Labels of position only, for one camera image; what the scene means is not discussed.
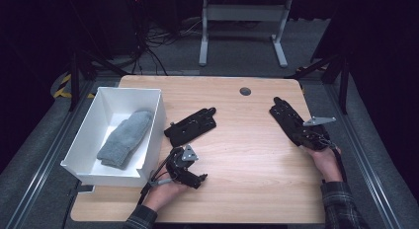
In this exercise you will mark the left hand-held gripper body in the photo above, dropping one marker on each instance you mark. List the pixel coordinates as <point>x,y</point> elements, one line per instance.
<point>179,163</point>

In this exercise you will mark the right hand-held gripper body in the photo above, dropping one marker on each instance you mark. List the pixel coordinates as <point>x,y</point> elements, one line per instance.
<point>318,138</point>

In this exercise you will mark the grey fleece mitten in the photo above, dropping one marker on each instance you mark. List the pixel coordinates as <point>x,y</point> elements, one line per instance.
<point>128,137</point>

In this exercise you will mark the white box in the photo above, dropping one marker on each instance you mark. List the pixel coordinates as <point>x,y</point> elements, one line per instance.
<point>99,123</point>

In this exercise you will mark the person's right hand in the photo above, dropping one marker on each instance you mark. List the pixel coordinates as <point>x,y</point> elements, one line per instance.
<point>326,165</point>

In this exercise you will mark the person's left hand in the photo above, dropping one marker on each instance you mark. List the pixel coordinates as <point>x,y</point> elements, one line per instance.
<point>164,192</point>

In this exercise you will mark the black metal stand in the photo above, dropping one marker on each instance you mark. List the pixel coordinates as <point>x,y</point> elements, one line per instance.
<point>344,84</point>
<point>75,81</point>

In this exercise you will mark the grey table grommet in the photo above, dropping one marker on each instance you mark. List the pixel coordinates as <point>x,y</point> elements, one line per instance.
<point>245,91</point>

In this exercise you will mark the grey metal floor rail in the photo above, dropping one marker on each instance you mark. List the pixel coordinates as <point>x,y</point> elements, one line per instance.
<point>362,140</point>
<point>46,156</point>

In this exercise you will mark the grey table bracket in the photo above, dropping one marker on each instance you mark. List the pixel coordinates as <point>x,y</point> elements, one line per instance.
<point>86,189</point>

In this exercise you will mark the white metal desk frame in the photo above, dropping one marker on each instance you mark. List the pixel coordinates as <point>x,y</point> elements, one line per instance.
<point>243,12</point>

